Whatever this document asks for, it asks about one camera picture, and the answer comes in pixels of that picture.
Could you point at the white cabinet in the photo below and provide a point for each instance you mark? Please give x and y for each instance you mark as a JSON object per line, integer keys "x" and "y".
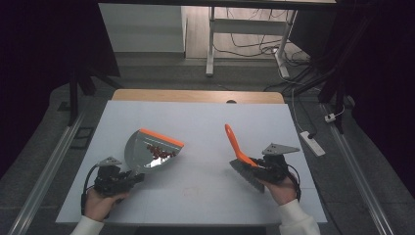
{"x": 143, "y": 29}

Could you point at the wooden table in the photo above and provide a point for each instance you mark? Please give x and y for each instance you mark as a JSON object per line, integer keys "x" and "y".
{"x": 182, "y": 95}

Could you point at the white power strip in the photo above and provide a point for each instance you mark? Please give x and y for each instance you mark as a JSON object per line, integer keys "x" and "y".
{"x": 312, "y": 143}

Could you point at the person's left hand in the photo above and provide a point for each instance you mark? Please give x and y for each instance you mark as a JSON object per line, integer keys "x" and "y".
{"x": 99, "y": 205}

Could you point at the aluminium rail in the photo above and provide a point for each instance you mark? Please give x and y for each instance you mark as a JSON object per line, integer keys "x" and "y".
{"x": 355, "y": 173}
{"x": 45, "y": 173}

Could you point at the white desk frame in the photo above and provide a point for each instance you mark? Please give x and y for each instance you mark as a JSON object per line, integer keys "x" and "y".
{"x": 248, "y": 26}

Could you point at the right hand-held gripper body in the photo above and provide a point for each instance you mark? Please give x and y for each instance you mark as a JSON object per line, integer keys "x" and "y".
{"x": 277, "y": 168}

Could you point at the white table cover sheet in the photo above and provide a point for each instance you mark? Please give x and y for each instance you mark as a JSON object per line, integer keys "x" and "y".
{"x": 202, "y": 202}

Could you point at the small white plug adaptor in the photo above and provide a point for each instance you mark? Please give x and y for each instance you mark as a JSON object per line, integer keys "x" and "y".
{"x": 330, "y": 117}

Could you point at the black floor plate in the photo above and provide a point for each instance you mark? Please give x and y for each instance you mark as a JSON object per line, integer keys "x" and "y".
{"x": 83, "y": 137}

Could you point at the person's right hand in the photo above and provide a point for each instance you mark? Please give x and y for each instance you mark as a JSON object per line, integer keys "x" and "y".
{"x": 284, "y": 192}

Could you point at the pile of red crumbs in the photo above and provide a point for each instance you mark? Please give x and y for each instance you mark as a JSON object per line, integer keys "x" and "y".
{"x": 160, "y": 152}

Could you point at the grey dustpan with orange edge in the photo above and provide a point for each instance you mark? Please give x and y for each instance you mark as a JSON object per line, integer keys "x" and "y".
{"x": 147, "y": 156}

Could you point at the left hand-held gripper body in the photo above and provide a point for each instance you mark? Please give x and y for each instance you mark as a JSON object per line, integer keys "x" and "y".
{"x": 109, "y": 179}

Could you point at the black stand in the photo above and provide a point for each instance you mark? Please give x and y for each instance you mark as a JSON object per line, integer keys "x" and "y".
{"x": 332, "y": 88}
{"x": 73, "y": 98}

